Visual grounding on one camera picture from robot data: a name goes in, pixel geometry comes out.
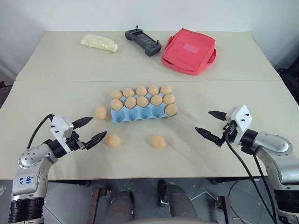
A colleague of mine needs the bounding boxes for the dark rounded shape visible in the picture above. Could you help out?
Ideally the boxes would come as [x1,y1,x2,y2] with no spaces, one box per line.
[161,182,199,222]
[109,190,136,224]

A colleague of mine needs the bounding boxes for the red fabric bag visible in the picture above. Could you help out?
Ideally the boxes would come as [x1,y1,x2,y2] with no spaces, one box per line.
[160,28,218,77]

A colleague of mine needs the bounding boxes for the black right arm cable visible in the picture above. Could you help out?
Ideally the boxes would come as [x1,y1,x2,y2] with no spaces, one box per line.
[224,130,275,224]
[249,150,280,224]

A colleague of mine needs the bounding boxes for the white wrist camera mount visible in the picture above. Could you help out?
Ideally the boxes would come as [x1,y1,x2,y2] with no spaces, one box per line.
[225,105,254,147]
[50,115,74,154]

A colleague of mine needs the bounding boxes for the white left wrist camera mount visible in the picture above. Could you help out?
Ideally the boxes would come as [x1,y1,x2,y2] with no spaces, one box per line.
[50,115,74,154]

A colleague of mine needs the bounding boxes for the white floor cable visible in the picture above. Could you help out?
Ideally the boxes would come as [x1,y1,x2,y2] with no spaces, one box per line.
[190,179,257,224]

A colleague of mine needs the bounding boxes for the dark grey handheld controller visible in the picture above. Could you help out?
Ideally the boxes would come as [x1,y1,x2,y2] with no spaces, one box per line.
[125,25,163,57]

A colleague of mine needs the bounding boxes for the clear bag of white grains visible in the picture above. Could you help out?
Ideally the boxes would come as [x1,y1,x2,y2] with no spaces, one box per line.
[80,34,121,54]

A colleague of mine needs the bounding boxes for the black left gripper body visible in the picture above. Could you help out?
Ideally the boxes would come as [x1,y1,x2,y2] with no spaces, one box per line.
[66,131,87,151]

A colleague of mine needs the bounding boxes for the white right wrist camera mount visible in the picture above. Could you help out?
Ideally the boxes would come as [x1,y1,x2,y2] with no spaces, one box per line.
[225,105,254,147]

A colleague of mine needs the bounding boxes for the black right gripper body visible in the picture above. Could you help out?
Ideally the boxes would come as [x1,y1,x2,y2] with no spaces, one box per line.
[220,119,239,147]

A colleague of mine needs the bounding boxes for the dark object beside table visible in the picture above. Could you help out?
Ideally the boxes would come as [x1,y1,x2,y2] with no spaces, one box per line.
[0,79,12,110]

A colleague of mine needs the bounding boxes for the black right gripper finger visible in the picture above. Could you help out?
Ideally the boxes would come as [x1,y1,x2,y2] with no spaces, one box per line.
[208,111,228,122]
[194,127,223,147]

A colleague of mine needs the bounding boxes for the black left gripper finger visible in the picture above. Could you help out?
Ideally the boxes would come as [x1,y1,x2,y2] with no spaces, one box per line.
[83,131,108,150]
[72,116,94,129]

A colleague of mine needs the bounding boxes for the rusty metal bracket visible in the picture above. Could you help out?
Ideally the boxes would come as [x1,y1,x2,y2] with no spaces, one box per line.
[214,195,235,224]
[85,187,112,224]

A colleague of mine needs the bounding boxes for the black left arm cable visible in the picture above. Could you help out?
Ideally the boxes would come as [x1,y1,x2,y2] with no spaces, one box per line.
[26,113,56,150]

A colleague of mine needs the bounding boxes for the blue egg tray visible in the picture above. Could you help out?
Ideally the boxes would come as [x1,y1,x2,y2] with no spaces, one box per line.
[109,87,179,125]

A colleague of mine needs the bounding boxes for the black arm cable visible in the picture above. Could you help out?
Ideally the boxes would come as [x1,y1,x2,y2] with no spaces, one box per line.
[249,150,280,224]
[224,130,275,224]
[26,113,56,150]

